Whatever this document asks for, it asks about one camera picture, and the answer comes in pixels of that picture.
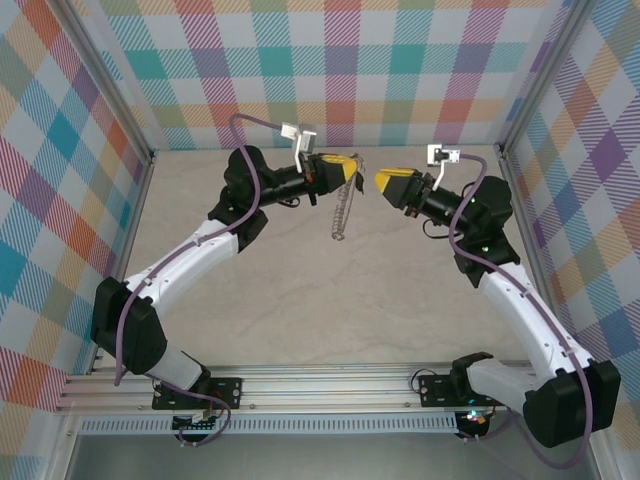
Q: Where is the grey metal shelf panel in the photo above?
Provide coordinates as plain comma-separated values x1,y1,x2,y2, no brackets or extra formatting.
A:
64,432,601,480

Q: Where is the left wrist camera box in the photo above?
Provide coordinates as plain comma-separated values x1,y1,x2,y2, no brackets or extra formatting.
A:
281,121,318,174

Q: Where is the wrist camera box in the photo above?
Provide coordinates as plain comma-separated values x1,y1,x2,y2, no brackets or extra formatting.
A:
426,144,464,191
281,121,318,174

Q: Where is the aluminium side rail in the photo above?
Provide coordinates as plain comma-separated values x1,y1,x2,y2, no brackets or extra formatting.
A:
85,149,157,377
498,147,576,370

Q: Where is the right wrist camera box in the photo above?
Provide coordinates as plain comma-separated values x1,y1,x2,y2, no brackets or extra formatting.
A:
426,144,464,191

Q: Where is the aluminium frame post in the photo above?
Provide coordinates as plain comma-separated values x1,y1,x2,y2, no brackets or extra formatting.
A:
55,0,157,169
498,0,587,161

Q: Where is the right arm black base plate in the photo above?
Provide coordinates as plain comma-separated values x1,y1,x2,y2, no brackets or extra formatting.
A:
416,373,512,409

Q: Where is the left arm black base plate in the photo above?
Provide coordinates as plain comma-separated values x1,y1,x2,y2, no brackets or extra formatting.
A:
151,375,245,412

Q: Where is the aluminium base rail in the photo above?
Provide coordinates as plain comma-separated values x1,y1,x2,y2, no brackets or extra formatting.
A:
54,360,607,414

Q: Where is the white slotted cable duct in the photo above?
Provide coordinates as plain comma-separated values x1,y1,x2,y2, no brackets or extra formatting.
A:
78,412,460,436

